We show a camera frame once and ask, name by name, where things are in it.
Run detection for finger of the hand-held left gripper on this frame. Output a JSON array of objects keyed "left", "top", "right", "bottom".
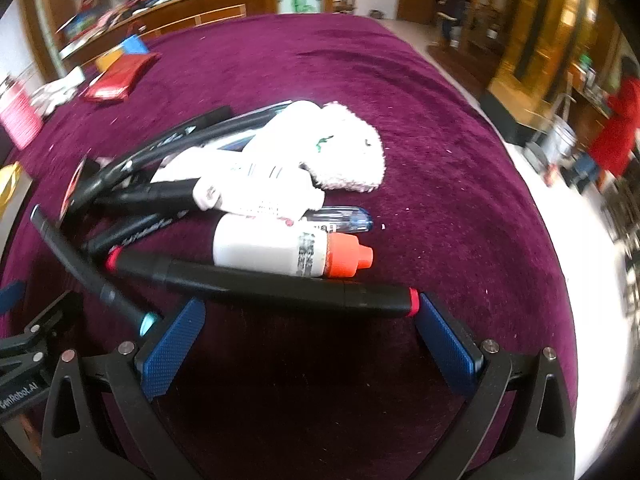
[
  {"left": 0, "top": 281, "right": 26, "bottom": 315},
  {"left": 0, "top": 292, "right": 83, "bottom": 386}
]

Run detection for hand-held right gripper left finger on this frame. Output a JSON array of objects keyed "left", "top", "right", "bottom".
[{"left": 40, "top": 298, "right": 206, "bottom": 480}]

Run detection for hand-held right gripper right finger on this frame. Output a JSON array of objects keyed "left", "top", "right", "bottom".
[{"left": 415, "top": 292, "right": 577, "bottom": 480}]

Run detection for black marker teal tip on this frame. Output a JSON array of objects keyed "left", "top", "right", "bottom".
[{"left": 31, "top": 205, "right": 163, "bottom": 337}]

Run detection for black marker red ends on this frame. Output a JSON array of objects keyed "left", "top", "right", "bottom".
[{"left": 105, "top": 247, "right": 421, "bottom": 319}]

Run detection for white tray gold rim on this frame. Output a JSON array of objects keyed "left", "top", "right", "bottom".
[{"left": 0, "top": 161, "right": 25, "bottom": 221}]

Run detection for black marker white script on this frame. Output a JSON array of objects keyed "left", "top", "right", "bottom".
[{"left": 82, "top": 210, "right": 191, "bottom": 257}]

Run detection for black tape roll red core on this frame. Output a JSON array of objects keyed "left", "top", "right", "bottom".
[{"left": 59, "top": 156, "right": 90, "bottom": 223}]

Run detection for white bottle orange cap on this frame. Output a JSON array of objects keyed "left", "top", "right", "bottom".
[{"left": 212, "top": 213, "right": 375, "bottom": 279}]

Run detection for clear blue pen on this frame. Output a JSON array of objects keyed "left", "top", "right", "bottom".
[{"left": 300, "top": 206, "right": 374, "bottom": 233}]

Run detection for pink knitted cup sleeve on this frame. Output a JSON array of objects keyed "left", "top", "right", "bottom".
[{"left": 0, "top": 76, "right": 45, "bottom": 150}]

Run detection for white tube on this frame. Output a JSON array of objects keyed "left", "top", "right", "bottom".
[{"left": 150, "top": 146, "right": 326, "bottom": 217}]

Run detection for white plush toy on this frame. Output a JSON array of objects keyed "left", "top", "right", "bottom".
[{"left": 31, "top": 66, "right": 87, "bottom": 117}]

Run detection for dark blue pen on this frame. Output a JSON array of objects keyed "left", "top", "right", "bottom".
[{"left": 215, "top": 101, "right": 293, "bottom": 153}]

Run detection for white fluffy cloth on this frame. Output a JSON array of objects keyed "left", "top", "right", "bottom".
[{"left": 245, "top": 100, "right": 387, "bottom": 195}]

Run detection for metal bucket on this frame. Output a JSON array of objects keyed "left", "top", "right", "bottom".
[{"left": 547, "top": 115, "right": 577, "bottom": 166}]

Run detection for red foil packet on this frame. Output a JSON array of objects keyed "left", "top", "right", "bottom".
[{"left": 82, "top": 52, "right": 160, "bottom": 104}]

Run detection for yellow tape roll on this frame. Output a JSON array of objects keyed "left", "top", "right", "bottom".
[{"left": 95, "top": 46, "right": 127, "bottom": 73}]

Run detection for blue card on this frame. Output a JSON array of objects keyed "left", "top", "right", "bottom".
[{"left": 121, "top": 34, "right": 151, "bottom": 56}]

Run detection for pile of counter clutter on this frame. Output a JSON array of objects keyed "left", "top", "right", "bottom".
[{"left": 57, "top": 0, "right": 266, "bottom": 43}]

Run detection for gold cabinet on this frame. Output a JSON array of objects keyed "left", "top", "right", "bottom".
[{"left": 487, "top": 0, "right": 603, "bottom": 126}]

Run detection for wooden stair railing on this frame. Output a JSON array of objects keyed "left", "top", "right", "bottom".
[{"left": 462, "top": 0, "right": 523, "bottom": 58}]

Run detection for wooden counter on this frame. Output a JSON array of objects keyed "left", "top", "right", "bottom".
[{"left": 59, "top": 0, "right": 267, "bottom": 63}]

